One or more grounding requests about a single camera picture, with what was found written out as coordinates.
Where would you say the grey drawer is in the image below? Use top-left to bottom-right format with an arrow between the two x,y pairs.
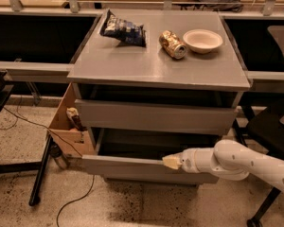
75,99 -> 236,135
82,129 -> 219,184

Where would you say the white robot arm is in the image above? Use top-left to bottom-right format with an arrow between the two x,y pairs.
163,140 -> 284,193

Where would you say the grey drawer cabinet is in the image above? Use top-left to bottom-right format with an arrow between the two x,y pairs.
67,9 -> 252,187

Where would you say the grey top drawer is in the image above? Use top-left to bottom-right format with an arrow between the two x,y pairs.
75,99 -> 236,135

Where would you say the black office chair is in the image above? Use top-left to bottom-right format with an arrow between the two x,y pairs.
232,25 -> 284,227

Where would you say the cardboard box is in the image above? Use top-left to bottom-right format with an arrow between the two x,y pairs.
49,84 -> 95,158

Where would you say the snack bag in box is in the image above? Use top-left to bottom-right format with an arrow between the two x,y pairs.
66,107 -> 86,131

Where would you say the metal bottle on floor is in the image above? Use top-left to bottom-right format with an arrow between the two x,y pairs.
49,145 -> 69,169

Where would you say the gold soda can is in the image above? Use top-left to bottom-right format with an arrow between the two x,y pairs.
159,30 -> 187,60

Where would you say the white paper bowl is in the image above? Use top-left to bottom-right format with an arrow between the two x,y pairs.
183,29 -> 223,54

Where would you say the blue chip bag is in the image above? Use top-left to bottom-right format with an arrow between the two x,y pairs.
100,10 -> 146,47

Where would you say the black floor cable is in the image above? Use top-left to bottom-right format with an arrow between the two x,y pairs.
0,94 -> 97,227

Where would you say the black table leg frame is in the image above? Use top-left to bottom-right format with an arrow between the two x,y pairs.
0,72 -> 53,206

